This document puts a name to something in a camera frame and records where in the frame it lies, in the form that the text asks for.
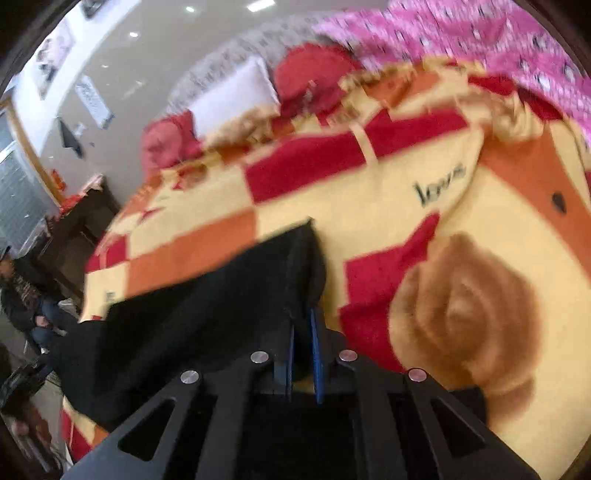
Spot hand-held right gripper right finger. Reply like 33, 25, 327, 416
309, 307, 542, 480

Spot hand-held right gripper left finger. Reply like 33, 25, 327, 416
62, 322, 296, 480

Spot red cloth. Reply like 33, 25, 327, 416
273, 44, 366, 121

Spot window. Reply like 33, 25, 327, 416
0, 99, 63, 252

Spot red pillow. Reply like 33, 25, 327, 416
140, 110, 205, 180

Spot dark cloth on wall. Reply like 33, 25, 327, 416
56, 116, 86, 160

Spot yellow red checkered blanket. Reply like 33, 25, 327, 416
60, 58, 591, 480

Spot pink printed blanket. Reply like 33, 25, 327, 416
314, 0, 591, 153

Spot white pillow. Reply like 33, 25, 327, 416
188, 55, 282, 141

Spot black pants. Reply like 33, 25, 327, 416
50, 218, 488, 432

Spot grey patterned headboard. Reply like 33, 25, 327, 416
167, 14, 326, 109

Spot wall poster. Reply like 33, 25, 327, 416
74, 75, 116, 129
33, 17, 78, 101

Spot dark wooden cabinet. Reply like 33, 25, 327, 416
38, 178, 124, 298

